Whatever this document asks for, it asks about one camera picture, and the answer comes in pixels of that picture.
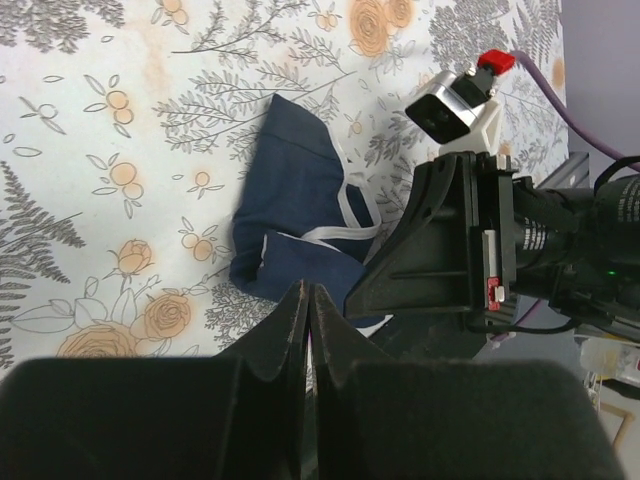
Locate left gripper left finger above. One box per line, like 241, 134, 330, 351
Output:
1, 282, 308, 479

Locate navy white-trimmed underwear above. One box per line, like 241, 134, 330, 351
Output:
229, 94, 382, 311

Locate floral table mat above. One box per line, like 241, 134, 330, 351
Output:
1, 1, 565, 370

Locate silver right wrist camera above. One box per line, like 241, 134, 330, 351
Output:
405, 67, 503, 155

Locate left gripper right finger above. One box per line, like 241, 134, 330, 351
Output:
310, 285, 625, 479

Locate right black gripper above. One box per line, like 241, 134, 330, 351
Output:
345, 152, 639, 330

